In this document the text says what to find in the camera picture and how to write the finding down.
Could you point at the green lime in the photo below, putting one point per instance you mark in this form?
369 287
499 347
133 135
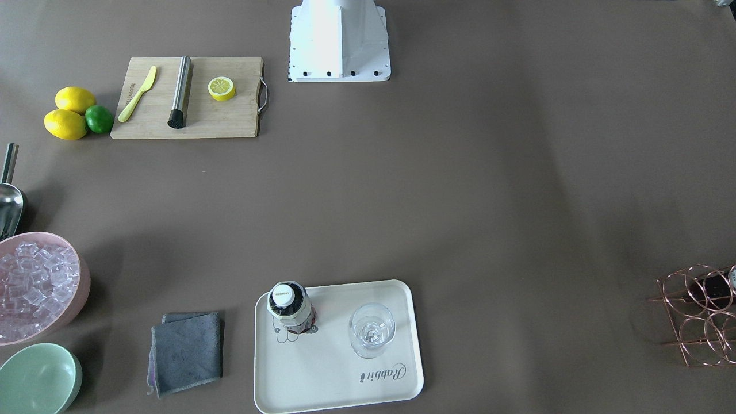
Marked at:
99 119

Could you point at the green bowl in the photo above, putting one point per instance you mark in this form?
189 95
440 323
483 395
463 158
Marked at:
41 378

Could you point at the half lemon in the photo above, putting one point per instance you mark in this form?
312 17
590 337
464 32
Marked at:
221 88

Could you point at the clear wine glass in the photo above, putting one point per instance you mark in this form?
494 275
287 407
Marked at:
371 329

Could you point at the yellow lemon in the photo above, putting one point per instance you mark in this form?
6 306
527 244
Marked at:
65 124
74 98

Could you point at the cream rabbit tray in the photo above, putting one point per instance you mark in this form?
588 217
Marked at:
320 370

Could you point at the bamboo cutting board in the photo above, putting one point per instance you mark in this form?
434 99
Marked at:
206 118

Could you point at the metal ice scoop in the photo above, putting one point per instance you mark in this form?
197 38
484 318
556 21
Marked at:
12 198

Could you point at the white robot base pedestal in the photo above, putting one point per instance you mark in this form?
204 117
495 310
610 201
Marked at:
339 41

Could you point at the tea bottle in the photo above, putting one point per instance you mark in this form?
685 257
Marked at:
714 292
291 307

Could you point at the steel muddler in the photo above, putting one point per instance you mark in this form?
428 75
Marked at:
178 112

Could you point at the grey folded cloth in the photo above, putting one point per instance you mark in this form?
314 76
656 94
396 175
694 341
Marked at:
186 352

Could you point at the yellow plastic knife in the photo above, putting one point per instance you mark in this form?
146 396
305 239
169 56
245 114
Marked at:
146 86

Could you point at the pink bowl with ice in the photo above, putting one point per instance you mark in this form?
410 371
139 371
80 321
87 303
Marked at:
45 284

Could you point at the copper wire bottle basket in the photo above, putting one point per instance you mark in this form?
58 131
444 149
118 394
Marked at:
703 338

